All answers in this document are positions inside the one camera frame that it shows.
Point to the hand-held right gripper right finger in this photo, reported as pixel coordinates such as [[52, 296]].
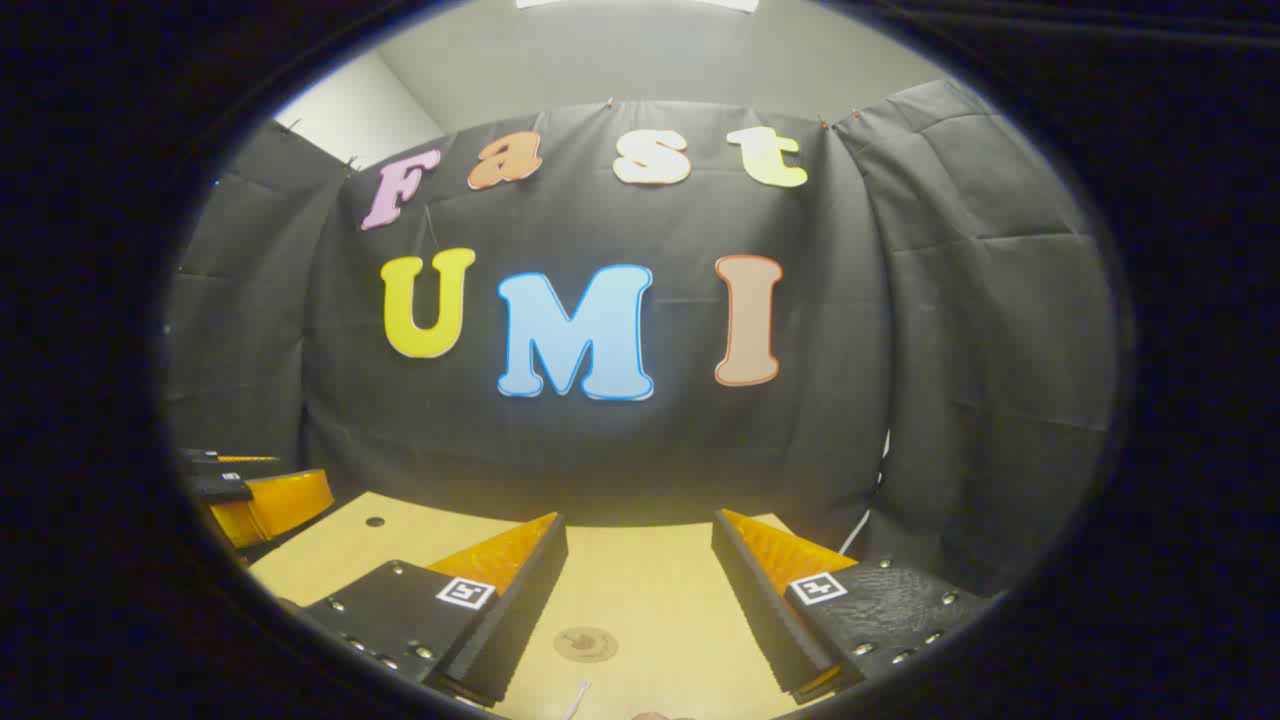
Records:
[[752, 600]]

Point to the light wooden desktop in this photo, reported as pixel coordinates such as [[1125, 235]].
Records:
[[650, 590]]

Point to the round cork coaster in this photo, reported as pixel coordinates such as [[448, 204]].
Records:
[[585, 644]]

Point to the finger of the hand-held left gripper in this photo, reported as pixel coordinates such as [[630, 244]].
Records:
[[275, 505], [235, 467]]

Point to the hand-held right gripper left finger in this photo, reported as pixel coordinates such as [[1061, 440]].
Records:
[[520, 610]]

